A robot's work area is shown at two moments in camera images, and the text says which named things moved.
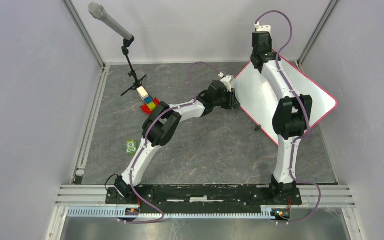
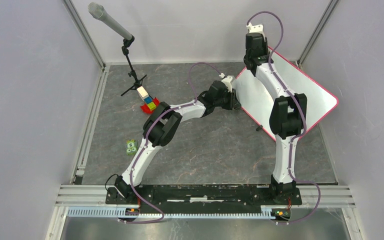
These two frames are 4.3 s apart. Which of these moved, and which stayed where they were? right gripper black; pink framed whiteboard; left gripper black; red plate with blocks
Moved: right gripper black
Stayed: pink framed whiteboard; red plate with blocks; left gripper black
